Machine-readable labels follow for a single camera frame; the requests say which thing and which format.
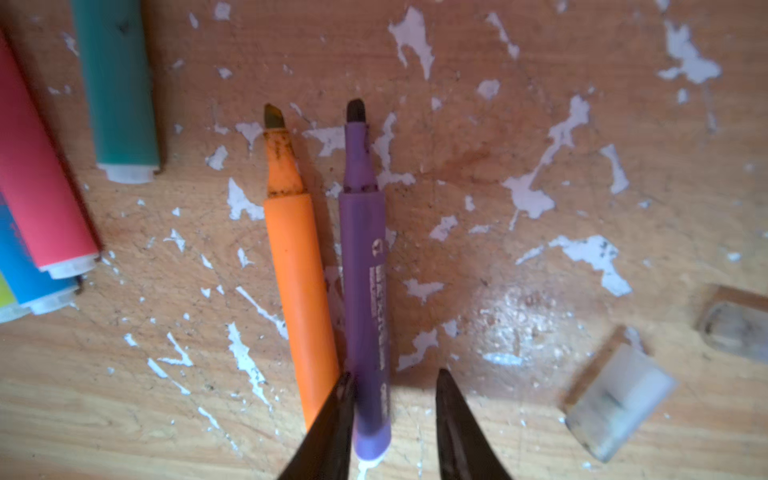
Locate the clear pen cap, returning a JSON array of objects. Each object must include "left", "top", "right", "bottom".
[
  {"left": 698, "top": 301, "right": 767, "bottom": 364},
  {"left": 565, "top": 343, "right": 677, "bottom": 463}
]

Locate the purple marker pen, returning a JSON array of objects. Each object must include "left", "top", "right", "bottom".
[{"left": 339, "top": 99, "right": 391, "bottom": 462}]

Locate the pink marker pen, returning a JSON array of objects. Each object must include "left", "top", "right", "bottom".
[{"left": 1, "top": 40, "right": 99, "bottom": 279}]

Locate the yellow marker pen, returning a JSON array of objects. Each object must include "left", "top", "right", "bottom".
[{"left": 0, "top": 275, "right": 31, "bottom": 323}]

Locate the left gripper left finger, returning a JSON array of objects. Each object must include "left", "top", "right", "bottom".
[{"left": 278, "top": 372, "right": 355, "bottom": 480}]

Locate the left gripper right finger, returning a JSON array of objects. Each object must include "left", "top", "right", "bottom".
[{"left": 436, "top": 368, "right": 512, "bottom": 480}]

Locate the green marker pen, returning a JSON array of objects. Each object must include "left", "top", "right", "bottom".
[{"left": 71, "top": 0, "right": 161, "bottom": 184}]

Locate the orange marker pen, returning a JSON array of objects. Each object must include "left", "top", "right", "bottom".
[{"left": 263, "top": 104, "right": 339, "bottom": 428}]

